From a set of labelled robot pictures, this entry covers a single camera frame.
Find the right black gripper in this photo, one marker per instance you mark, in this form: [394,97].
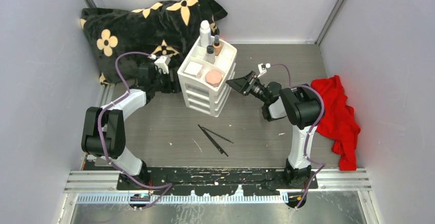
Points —
[244,84]

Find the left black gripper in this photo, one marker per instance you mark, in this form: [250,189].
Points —
[174,87]

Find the small cream box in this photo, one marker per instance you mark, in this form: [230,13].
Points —
[194,69]

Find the white plastic drawer organizer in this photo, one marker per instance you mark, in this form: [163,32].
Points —
[203,80]

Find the black cap clear bottle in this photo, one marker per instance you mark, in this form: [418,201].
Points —
[210,54]

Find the beige foundation bottle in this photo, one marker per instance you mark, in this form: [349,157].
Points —
[217,45]

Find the white spray bottle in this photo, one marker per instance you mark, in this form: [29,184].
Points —
[205,34]

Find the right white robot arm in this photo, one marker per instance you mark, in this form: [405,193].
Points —
[304,108]

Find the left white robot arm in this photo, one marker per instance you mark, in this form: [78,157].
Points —
[104,133]

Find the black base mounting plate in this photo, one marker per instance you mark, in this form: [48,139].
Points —
[223,181]

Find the red cloth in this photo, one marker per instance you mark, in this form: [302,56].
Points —
[339,122]

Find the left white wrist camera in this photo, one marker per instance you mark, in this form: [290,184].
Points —
[162,63]

